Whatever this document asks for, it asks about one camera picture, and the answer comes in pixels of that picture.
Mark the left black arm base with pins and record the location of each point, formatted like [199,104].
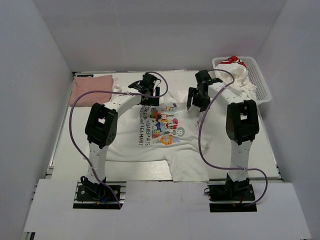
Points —
[84,199]

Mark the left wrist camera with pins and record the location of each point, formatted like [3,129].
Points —
[148,80]

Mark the white plastic basket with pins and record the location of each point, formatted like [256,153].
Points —
[255,76]

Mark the white red print t shirt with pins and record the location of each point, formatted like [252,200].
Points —
[242,85]

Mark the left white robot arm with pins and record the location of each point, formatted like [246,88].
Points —
[101,126]

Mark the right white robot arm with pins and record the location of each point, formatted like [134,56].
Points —
[241,125]

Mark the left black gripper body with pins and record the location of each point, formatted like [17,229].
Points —
[151,91]

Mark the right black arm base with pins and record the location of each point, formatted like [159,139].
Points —
[231,197]

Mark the folded pink t shirt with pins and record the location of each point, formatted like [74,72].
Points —
[86,84]

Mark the white cartoon print t shirt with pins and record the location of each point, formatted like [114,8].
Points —
[169,132]

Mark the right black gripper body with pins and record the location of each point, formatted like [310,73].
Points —
[200,92]

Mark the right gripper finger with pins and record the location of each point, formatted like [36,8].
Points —
[201,102]
[191,98]

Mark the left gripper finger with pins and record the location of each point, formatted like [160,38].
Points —
[156,100]
[148,100]

